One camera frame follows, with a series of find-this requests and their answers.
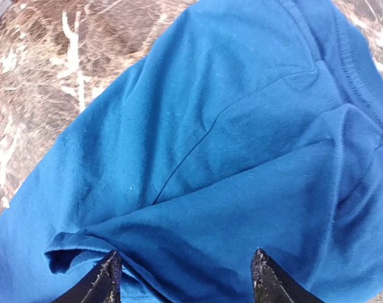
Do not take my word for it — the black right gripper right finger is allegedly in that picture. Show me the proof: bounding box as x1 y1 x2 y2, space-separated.
251 249 324 303

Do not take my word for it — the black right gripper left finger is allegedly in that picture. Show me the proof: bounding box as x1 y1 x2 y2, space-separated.
52 250 122 303

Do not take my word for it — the blue printed t-shirt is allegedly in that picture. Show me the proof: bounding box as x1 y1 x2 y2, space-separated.
0 1 383 302

